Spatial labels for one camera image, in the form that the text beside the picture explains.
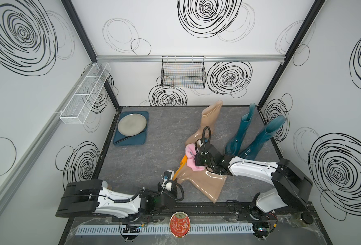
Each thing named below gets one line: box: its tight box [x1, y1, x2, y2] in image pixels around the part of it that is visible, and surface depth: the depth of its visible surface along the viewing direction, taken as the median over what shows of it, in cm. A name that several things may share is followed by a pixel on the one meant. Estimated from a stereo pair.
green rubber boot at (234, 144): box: [224, 102, 256, 157], surface depth 93 cm
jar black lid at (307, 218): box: [300, 212, 314, 225], surface depth 66 cm
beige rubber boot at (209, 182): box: [175, 139, 228, 204], surface depth 83 cm
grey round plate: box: [117, 113, 147, 137], surface depth 111 cm
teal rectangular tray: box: [113, 111, 149, 146], surface depth 104 cm
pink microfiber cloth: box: [185, 143, 205, 171], surface depth 83 cm
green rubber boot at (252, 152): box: [238, 115, 287, 161], surface depth 90 cm
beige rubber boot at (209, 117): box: [185, 100, 224, 146], surface depth 86 cm
